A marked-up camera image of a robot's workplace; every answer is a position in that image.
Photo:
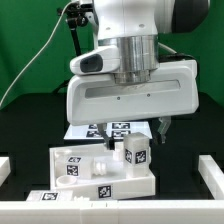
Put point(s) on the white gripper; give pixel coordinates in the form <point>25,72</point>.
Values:
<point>97,99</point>

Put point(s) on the white square tabletop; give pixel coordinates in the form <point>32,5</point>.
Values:
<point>112,186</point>

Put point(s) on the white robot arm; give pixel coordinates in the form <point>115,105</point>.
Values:
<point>124,78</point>

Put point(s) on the white marker sheet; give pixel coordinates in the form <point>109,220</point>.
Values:
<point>117,130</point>

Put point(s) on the white U-shaped obstacle fence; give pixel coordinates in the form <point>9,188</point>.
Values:
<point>126,212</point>

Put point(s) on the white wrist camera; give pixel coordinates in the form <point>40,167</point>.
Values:
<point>104,59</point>

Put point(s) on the black camera stand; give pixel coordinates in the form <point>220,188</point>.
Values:
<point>76,17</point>

